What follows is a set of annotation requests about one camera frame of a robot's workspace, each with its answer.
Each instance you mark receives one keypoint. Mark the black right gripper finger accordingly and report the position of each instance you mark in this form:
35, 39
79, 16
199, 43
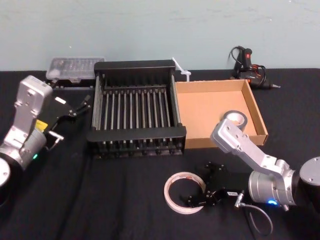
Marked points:
196, 200
211, 172

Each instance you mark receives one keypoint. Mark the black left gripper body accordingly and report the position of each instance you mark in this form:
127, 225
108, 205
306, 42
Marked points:
57, 110

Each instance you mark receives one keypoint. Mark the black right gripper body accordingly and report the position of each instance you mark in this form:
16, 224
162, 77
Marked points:
225, 186

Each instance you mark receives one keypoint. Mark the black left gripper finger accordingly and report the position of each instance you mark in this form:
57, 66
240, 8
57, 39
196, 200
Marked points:
84, 108

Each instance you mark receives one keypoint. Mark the white tape roll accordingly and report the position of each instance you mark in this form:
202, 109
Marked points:
170, 197

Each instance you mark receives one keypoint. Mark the silver tape roll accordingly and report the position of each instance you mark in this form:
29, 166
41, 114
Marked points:
243, 119

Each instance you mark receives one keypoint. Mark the clear plastic case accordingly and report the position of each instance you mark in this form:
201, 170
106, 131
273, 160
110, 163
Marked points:
75, 68

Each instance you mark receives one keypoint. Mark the black rack with steel bars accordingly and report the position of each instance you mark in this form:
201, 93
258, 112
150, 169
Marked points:
136, 135

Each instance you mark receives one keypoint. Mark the shallow brown cardboard tray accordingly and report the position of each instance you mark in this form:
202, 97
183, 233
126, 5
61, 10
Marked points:
200, 107

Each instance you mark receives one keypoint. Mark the black table cloth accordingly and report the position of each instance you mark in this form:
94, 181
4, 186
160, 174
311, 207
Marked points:
112, 200

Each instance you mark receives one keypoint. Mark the white three-armed plastic piece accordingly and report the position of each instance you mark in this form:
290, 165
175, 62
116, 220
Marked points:
184, 73

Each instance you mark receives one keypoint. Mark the plain pale wall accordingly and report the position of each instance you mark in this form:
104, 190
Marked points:
150, 27

